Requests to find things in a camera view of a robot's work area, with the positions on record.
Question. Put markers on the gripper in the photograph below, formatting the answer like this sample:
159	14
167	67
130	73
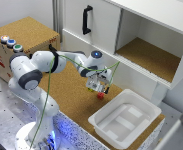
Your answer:
98	78

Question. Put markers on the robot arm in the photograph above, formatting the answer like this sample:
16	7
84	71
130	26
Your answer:
26	75

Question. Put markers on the yellow block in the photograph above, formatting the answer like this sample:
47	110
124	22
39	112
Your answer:
90	87

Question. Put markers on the white plastic box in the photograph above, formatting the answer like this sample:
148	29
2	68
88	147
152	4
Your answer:
124	120

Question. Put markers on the white sliding door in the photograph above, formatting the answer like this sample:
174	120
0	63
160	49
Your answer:
102	23

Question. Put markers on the white cabinet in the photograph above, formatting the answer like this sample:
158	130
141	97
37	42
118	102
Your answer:
151	13

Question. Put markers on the wooden drawer box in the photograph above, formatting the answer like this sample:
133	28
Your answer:
27	31

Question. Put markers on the green button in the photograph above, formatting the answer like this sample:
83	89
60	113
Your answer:
17	48

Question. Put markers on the blue button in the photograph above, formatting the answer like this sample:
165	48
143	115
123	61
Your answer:
11	42

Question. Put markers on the red button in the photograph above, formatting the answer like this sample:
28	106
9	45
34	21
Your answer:
4	39

